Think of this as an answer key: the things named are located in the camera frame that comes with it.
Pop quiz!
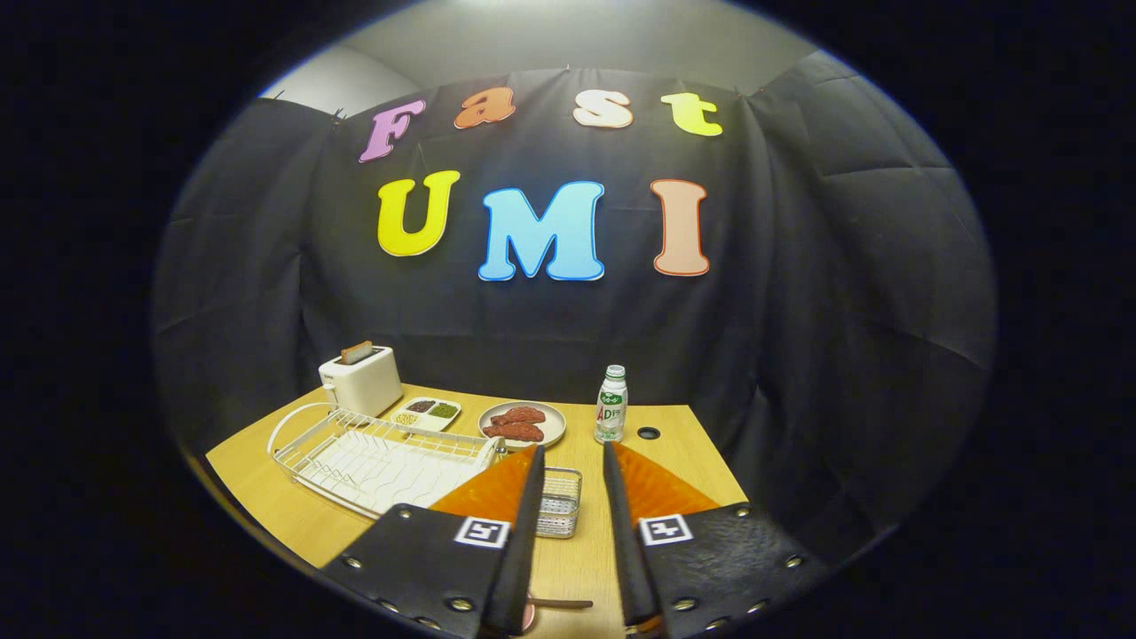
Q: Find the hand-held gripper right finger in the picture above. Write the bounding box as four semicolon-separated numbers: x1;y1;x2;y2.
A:
602;441;831;638

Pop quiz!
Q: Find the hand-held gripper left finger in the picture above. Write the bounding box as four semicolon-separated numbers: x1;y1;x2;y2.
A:
319;444;546;638

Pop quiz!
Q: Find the silver wire basket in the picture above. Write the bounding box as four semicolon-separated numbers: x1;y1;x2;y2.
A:
537;467;584;540

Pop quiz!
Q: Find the white wire dish rack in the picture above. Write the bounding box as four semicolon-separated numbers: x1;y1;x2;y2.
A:
267;402;507;520

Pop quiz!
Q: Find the beige round plate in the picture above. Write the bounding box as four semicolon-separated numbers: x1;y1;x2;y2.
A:
477;400;567;451

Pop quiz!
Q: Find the white plastic drink bottle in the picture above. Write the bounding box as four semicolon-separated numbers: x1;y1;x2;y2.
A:
594;364;628;445

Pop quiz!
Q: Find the white drip tray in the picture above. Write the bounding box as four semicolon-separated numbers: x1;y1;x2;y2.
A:
315;430;498;516

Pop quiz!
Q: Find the white divided bean tray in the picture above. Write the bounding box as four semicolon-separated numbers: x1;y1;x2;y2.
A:
390;397;462;433

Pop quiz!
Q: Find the white toaster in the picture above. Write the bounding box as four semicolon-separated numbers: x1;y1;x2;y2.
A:
319;345;404;418

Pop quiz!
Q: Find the black backdrop cloth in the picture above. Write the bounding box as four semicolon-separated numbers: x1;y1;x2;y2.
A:
151;49;997;569

